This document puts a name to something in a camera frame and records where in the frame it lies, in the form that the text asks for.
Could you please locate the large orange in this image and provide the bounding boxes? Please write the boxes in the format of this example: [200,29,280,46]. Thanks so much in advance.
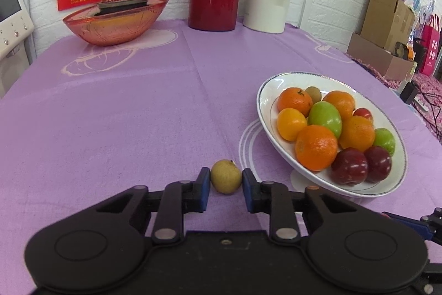
[322,91,356,119]

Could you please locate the white plate with grey rim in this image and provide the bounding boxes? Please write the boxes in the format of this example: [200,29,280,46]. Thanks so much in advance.
[256,72,408,198]

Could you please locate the large green apple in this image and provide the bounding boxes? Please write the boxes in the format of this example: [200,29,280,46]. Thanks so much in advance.
[308,101,343,139]

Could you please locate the black cable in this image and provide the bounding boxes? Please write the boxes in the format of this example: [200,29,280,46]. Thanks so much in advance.
[416,91,442,138]

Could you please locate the yellow-orange citrus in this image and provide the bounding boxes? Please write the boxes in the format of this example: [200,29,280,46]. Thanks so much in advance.
[277,108,308,142]

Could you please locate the small red yellow fruit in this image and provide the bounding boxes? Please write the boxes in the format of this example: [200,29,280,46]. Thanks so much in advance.
[353,108,374,124]

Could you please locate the small brown round fruit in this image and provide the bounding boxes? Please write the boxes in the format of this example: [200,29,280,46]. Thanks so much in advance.
[211,160,243,194]
[305,86,322,103]

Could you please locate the orange glass bowl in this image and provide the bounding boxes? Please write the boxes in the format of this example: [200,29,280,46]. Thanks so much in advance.
[62,0,170,47]

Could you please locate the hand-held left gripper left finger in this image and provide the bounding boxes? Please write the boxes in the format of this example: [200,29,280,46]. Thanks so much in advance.
[86,168,211,245]

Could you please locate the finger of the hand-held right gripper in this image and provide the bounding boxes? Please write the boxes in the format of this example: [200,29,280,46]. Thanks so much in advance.
[382,208,442,241]
[416,262,442,295]

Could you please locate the white water dispenser with screen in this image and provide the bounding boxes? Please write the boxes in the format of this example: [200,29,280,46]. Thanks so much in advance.
[0,0,35,98]

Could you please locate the orange with green stem mark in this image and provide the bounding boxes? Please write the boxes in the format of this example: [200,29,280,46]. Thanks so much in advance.
[277,87,313,118]

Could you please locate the small green apple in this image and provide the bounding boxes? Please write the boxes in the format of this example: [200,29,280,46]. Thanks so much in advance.
[373,128,396,157]

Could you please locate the flat cardboard box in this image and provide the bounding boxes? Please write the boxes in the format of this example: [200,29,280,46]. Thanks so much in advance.
[346,32,418,81]

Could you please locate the pink bag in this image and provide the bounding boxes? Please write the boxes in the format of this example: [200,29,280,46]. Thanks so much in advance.
[419,14,442,76]

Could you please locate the purple tablecloth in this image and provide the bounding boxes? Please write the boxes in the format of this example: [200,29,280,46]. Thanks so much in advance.
[0,18,442,282]

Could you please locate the dark red apple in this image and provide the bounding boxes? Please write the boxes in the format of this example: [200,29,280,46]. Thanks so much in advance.
[331,148,369,186]
[363,146,393,183]

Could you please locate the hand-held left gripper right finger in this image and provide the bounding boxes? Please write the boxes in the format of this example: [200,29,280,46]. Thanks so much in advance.
[243,169,367,244]

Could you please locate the white power strip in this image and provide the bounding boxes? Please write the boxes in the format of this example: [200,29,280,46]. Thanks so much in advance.
[414,95,432,112]

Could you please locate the black power adapter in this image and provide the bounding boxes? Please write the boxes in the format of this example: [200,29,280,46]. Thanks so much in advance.
[400,81,419,105]

